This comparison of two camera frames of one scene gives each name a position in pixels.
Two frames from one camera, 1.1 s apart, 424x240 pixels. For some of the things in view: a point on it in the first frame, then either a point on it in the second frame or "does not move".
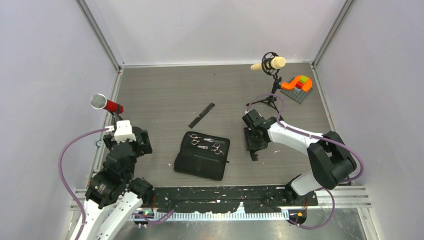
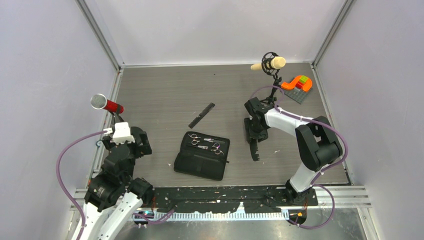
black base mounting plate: [225, 198] does not move
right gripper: [250, 145] -> [250, 134]
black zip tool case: [202, 155] does not move
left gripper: [144, 147] does not move
